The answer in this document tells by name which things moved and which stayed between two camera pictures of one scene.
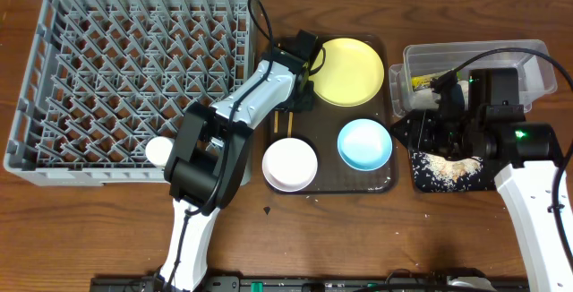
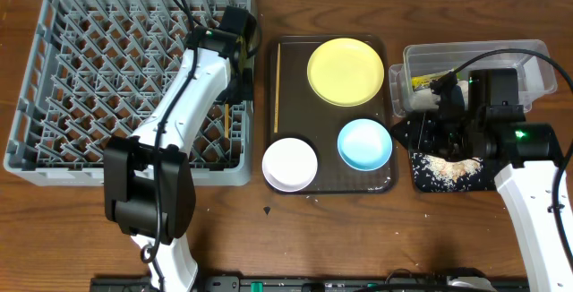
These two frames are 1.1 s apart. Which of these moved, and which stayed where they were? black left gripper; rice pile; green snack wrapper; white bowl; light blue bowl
Moved: black left gripper
Stayed: light blue bowl; green snack wrapper; white bowl; rice pile
